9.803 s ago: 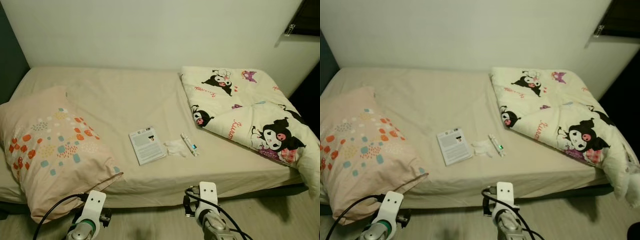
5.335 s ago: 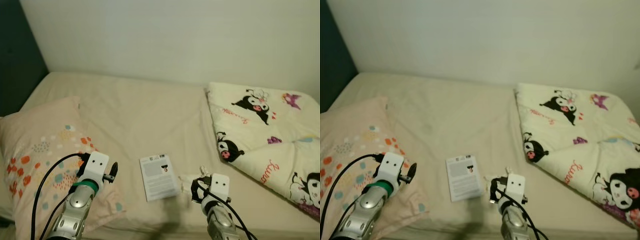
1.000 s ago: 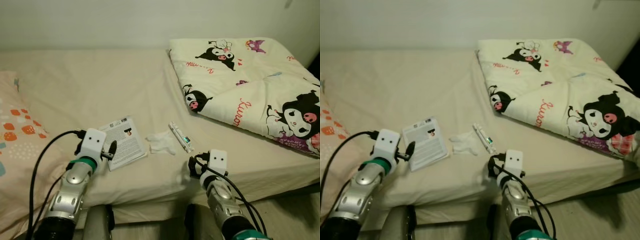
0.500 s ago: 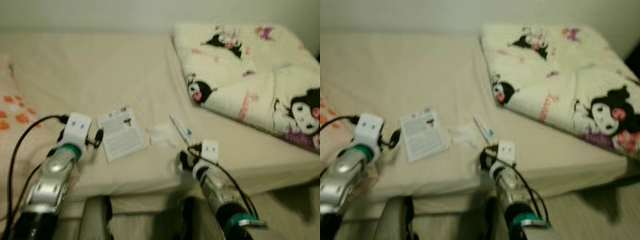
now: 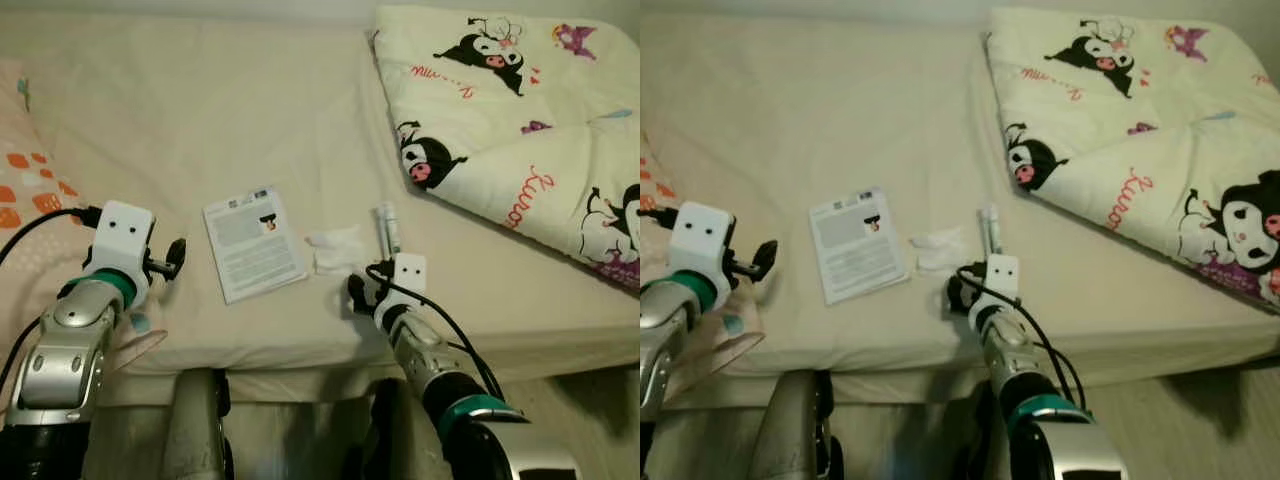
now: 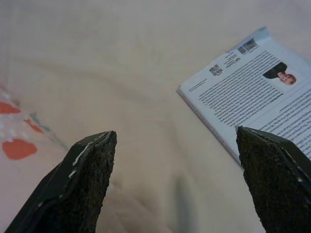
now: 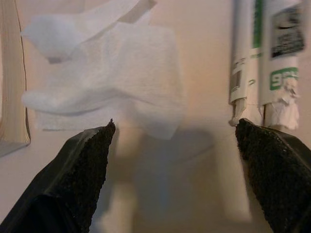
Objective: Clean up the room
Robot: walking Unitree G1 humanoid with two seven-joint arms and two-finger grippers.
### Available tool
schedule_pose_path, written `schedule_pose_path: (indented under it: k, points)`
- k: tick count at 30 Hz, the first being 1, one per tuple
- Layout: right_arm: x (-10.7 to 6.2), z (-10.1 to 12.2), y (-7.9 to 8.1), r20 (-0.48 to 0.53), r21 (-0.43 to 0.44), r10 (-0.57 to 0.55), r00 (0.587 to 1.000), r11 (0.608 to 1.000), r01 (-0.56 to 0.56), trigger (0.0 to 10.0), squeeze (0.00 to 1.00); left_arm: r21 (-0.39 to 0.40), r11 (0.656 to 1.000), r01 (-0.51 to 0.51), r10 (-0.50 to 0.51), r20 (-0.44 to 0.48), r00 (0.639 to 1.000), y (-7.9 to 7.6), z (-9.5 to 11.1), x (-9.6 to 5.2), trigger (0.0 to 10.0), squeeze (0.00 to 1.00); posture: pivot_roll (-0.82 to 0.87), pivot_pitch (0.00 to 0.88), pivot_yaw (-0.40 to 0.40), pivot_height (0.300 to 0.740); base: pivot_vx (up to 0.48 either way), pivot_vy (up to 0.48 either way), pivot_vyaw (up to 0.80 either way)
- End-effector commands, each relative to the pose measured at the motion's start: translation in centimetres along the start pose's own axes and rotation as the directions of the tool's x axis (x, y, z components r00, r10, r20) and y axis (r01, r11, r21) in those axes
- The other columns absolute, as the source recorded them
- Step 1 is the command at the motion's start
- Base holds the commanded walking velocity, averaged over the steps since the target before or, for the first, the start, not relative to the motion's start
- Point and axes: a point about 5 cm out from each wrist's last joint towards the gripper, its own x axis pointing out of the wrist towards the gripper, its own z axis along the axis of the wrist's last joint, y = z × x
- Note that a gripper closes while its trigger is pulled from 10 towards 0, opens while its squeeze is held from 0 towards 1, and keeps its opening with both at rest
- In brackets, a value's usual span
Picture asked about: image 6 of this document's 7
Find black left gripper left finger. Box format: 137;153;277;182
4;130;119;233

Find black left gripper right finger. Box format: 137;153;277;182
235;125;311;233

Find pink pillow with orange dots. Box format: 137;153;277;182
0;82;71;233

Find white printed paperback book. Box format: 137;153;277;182
176;26;311;168

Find bed with beige sheet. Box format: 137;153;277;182
0;0;311;233

